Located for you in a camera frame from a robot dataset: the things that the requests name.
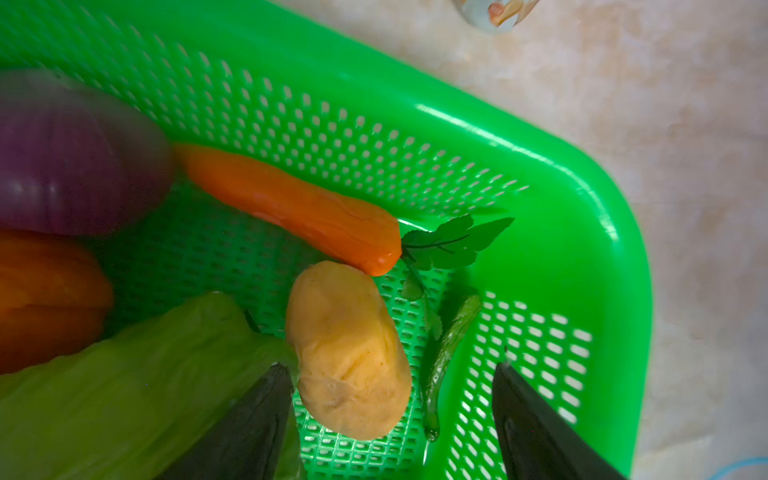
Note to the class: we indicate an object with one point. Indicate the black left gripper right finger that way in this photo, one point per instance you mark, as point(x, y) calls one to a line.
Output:
point(536, 442)

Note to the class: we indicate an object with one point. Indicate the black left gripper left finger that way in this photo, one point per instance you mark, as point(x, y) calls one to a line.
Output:
point(246, 443)

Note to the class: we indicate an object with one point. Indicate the yellow potato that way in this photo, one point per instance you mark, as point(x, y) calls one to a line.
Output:
point(355, 378)

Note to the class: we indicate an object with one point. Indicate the orange carrot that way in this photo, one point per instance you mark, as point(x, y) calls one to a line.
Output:
point(353, 231)

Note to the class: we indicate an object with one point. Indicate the purple onion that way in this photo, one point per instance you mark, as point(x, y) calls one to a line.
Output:
point(75, 160)

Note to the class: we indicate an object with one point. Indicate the clear zip top bag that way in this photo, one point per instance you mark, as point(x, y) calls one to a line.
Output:
point(727, 471)

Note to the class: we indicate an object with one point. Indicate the green cabbage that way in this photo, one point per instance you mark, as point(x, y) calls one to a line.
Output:
point(127, 407)

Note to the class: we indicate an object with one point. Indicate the green chili pepper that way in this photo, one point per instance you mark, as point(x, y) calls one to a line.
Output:
point(436, 368)

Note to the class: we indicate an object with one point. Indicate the green plastic basket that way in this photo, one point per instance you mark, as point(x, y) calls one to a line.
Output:
point(566, 288)

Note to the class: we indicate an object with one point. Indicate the green parsley leaf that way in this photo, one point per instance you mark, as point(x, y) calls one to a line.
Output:
point(453, 245)

